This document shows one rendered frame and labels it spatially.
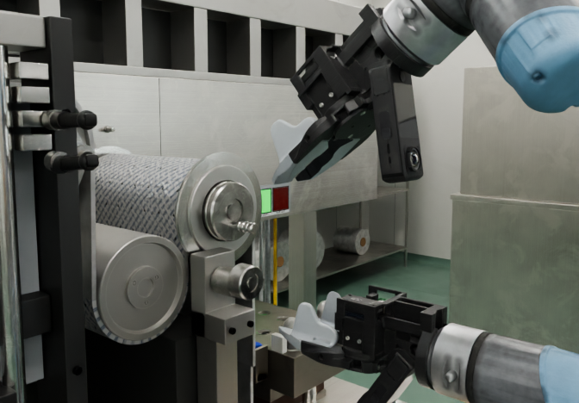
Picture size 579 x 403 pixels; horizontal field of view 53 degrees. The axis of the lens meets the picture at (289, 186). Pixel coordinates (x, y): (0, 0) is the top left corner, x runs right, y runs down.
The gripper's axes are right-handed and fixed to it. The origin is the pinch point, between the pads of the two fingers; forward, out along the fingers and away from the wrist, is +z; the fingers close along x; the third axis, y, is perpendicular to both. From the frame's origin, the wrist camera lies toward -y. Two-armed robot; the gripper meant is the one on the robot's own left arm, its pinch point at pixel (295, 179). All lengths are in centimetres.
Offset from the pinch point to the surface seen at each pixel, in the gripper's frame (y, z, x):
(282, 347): -13.1, 24.4, -9.3
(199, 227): 2.3, 12.4, 5.1
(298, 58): 45, 21, -55
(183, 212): 4.2, 11.4, 7.1
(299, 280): 9, 73, -76
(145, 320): -4.6, 19.6, 12.6
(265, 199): 20, 40, -42
